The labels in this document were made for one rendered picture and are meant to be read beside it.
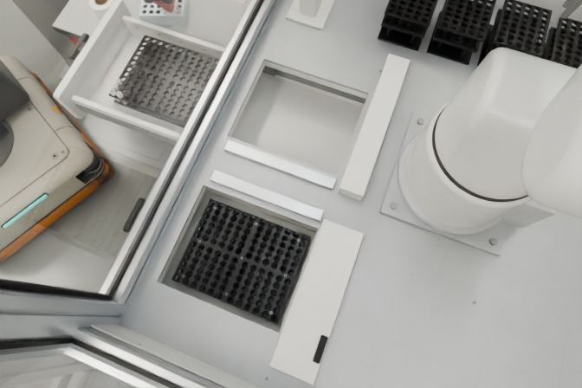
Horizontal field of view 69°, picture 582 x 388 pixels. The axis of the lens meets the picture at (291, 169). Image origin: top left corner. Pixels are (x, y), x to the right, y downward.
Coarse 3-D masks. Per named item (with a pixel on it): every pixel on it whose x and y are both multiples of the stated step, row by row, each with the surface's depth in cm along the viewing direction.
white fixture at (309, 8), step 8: (296, 0) 98; (304, 0) 92; (312, 0) 91; (320, 0) 96; (328, 0) 98; (296, 8) 98; (304, 8) 95; (312, 8) 94; (320, 8) 97; (328, 8) 97; (288, 16) 97; (296, 16) 97; (304, 16) 97; (312, 16) 96; (320, 16) 97; (304, 24) 97; (312, 24) 96; (320, 24) 96
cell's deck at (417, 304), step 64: (384, 0) 99; (256, 64) 94; (320, 64) 93; (384, 64) 93; (448, 64) 93; (192, 192) 84; (320, 192) 83; (384, 192) 83; (384, 256) 79; (448, 256) 79; (512, 256) 79; (576, 256) 78; (128, 320) 76; (192, 320) 76; (384, 320) 75; (448, 320) 75; (512, 320) 75; (576, 320) 75; (256, 384) 72; (320, 384) 72; (384, 384) 72; (448, 384) 72; (512, 384) 71; (576, 384) 71
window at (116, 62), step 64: (0, 0) 34; (64, 0) 41; (128, 0) 50; (192, 0) 64; (256, 0) 91; (0, 64) 36; (64, 64) 44; (128, 64) 54; (192, 64) 72; (0, 128) 39; (64, 128) 47; (128, 128) 60; (192, 128) 81; (0, 192) 41; (64, 192) 51; (128, 192) 66; (0, 256) 44; (64, 256) 56; (128, 256) 74
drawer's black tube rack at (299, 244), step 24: (216, 216) 87; (240, 216) 87; (216, 240) 88; (240, 240) 85; (264, 240) 88; (288, 240) 85; (192, 264) 84; (216, 264) 83; (240, 264) 83; (264, 264) 87; (288, 264) 83; (216, 288) 82; (240, 288) 82; (264, 288) 85; (288, 288) 82; (264, 312) 83
